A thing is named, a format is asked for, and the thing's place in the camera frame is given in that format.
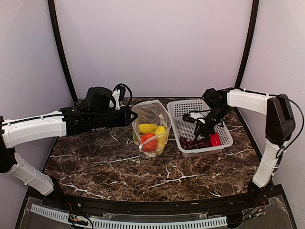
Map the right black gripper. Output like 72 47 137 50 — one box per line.
194 105 229 144

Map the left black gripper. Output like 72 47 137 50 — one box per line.
91 105 138 128

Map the red bell pepper toy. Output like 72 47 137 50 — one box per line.
209 132 222 147

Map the dark red grape bunch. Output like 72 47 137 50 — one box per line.
179 136 212 150

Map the white plastic perforated basket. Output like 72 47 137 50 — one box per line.
167 99 234 158

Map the yellow corn toy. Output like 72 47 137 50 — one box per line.
154 125 167 154
139 124 158 134

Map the orange pumpkin toy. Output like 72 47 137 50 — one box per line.
141 133 158 152

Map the clear polka dot zip bag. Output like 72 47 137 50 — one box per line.
132 100 172 159

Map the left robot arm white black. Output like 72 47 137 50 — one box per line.
0 83 138 208

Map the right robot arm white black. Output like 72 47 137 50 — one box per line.
187 87 295 207

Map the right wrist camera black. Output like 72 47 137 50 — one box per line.
183 112 206 124

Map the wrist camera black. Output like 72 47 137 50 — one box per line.
112 83 133 110
183 112 206 124

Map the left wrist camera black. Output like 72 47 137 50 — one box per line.
112 83 133 110

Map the white slotted cable duct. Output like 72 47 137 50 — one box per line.
30 204 228 229

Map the right black frame post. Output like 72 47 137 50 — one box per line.
234 0 260 89

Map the black frame post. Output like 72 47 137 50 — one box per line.
234 0 260 89
47 0 78 103

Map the black front rail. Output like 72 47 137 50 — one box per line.
62 185 284 216

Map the left black frame post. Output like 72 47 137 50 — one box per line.
47 0 78 103

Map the small circuit board with wires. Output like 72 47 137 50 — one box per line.
68 214 92 229

